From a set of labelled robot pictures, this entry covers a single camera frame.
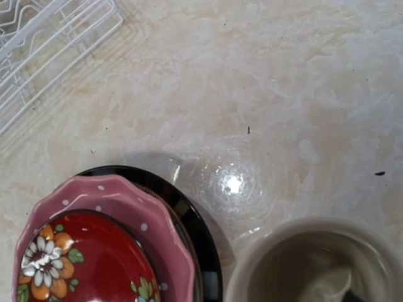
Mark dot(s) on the pink dotted scalloped plate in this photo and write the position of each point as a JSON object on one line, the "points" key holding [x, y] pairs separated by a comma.
{"points": [[144, 215]]}

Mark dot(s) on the black rimmed striped plate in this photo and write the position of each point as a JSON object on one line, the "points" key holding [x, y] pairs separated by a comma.
{"points": [[200, 236]]}

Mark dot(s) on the seashell print mug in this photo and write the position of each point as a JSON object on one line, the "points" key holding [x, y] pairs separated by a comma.
{"points": [[317, 259]]}

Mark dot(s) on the black wavy line bowl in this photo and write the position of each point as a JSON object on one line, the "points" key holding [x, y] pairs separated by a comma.
{"points": [[84, 256]]}

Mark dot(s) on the white wire dish rack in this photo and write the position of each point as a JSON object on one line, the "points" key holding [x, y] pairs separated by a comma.
{"points": [[41, 41]]}

